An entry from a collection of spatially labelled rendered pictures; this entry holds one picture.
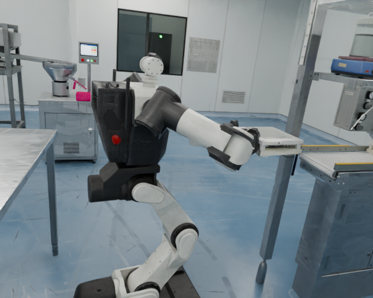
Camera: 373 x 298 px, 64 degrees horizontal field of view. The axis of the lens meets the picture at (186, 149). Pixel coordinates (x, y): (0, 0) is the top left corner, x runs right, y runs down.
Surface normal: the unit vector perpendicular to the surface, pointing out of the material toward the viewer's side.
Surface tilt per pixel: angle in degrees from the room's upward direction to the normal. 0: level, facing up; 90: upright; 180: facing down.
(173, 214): 90
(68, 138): 90
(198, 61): 90
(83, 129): 90
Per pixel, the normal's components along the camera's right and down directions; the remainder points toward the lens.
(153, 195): 0.39, 0.33
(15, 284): 0.10, -0.94
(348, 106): -0.96, 0.00
